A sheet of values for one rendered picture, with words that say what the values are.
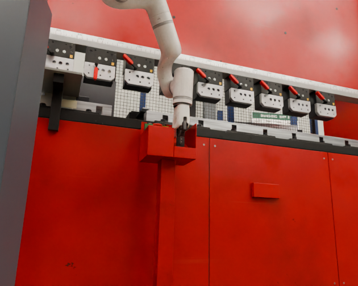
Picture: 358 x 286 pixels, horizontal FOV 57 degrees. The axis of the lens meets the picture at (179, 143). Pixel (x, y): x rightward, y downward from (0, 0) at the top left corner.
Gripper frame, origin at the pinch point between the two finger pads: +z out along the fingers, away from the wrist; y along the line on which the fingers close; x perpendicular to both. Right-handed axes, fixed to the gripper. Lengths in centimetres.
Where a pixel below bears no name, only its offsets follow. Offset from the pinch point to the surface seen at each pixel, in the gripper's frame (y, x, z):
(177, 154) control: 6.7, -3.2, 6.2
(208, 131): -19.6, 20.2, -10.1
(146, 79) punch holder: -31.3, -10.2, -36.4
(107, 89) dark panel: -86, -26, -46
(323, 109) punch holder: -35, 103, -36
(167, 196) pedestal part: 3.1, -5.1, 22.8
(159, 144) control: 6.4, -10.4, 3.3
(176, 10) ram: -36, 5, -82
